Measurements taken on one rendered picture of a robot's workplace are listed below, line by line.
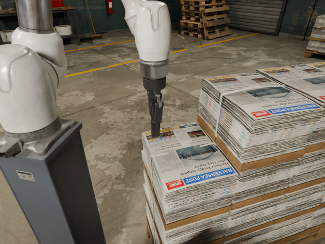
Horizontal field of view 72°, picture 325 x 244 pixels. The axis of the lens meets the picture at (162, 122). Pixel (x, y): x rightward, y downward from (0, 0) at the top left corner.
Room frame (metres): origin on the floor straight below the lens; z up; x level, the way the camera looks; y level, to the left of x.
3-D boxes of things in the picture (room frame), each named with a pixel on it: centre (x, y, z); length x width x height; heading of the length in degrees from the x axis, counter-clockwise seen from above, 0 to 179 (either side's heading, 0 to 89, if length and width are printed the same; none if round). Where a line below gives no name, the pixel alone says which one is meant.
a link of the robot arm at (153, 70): (0.69, 0.03, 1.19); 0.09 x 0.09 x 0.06
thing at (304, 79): (0.91, -0.64, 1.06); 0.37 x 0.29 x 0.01; 17
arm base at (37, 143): (0.58, 0.41, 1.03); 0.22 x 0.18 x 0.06; 167
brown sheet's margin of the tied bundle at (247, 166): (0.70, -0.39, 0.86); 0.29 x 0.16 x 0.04; 107
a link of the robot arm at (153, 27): (0.71, 0.03, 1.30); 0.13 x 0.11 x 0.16; 10
